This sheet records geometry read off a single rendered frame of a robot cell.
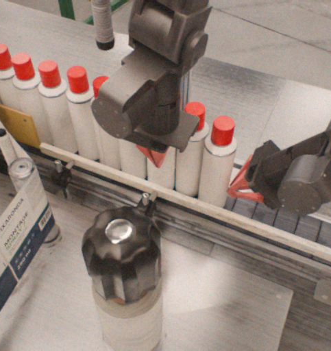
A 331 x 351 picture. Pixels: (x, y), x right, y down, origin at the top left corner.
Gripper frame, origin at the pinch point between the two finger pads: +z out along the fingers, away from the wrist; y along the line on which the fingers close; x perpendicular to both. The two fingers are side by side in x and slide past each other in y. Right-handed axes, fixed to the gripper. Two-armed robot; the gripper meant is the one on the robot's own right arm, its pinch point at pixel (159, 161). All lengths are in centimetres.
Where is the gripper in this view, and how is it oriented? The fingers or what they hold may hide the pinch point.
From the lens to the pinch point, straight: 69.1
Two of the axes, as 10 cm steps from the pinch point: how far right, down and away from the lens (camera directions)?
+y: 9.0, 3.4, -2.6
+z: 0.0, 6.2, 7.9
